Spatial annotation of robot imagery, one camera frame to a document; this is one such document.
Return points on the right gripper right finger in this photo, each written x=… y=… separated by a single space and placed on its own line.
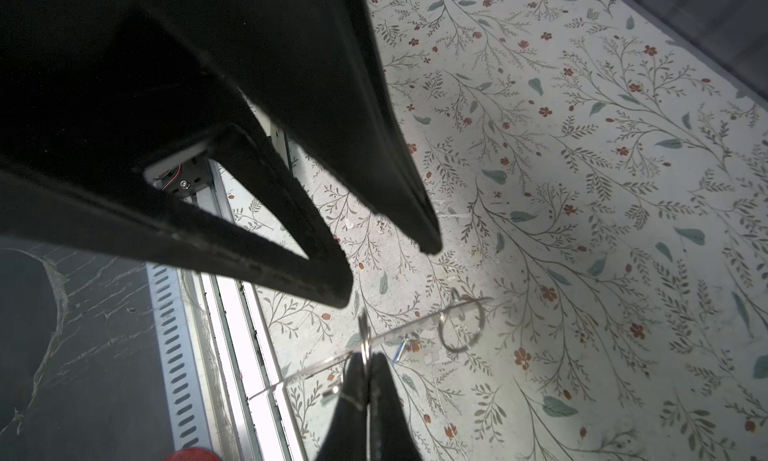
x=389 y=432

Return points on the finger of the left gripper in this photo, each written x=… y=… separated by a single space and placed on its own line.
x=314 y=66

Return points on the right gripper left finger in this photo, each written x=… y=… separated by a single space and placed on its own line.
x=346 y=438

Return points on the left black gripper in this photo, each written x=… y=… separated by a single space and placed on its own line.
x=81 y=83

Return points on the red pencil cup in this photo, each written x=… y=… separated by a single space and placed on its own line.
x=192 y=454

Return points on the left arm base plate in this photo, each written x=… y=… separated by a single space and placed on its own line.
x=186 y=179

